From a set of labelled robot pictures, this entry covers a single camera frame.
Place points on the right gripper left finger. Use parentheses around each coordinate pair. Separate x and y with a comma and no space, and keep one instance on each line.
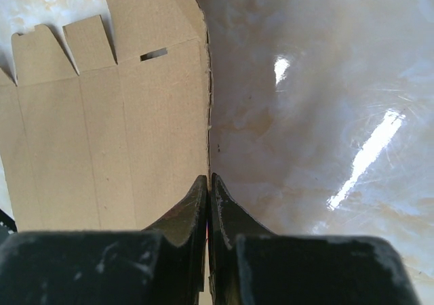
(161,264)

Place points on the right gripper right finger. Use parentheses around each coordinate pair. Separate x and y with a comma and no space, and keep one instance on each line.
(249,264)

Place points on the brown cardboard box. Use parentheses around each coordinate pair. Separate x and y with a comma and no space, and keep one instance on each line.
(105,127)

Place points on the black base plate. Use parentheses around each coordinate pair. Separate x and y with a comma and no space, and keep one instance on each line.
(7,226)

